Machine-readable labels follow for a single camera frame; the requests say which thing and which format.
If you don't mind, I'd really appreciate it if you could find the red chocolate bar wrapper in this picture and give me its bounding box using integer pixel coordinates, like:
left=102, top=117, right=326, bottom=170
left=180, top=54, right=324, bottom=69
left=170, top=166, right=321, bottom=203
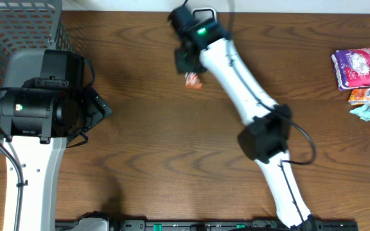
left=185, top=72, right=203, bottom=89

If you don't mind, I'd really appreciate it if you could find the pink purple tissue pack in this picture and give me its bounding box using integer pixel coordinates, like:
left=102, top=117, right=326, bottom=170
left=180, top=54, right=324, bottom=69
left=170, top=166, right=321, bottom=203
left=331, top=48, right=370, bottom=90

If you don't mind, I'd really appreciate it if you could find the orange snack packet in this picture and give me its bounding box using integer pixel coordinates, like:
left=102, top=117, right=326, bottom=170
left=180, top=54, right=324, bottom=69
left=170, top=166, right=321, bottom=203
left=348, top=88, right=370, bottom=105

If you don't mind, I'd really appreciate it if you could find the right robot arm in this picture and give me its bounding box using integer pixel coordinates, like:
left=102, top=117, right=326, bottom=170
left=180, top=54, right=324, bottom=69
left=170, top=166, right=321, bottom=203
left=170, top=17, right=317, bottom=230

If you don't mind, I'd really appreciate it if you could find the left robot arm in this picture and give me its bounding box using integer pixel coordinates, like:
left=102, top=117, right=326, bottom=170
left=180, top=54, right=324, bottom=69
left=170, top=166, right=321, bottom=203
left=0, top=76, right=112, bottom=230

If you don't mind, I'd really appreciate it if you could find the white barcode scanner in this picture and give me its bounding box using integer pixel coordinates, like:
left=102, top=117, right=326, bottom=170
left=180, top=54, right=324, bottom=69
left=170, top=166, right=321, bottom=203
left=191, top=7, right=218, bottom=22

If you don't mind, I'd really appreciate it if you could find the grey plastic mesh basket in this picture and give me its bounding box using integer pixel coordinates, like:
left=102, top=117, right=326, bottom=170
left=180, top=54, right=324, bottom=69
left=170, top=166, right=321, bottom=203
left=0, top=1, right=73, bottom=155

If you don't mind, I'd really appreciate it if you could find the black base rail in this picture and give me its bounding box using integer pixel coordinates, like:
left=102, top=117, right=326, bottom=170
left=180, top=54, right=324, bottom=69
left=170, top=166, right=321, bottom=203
left=55, top=211, right=359, bottom=231

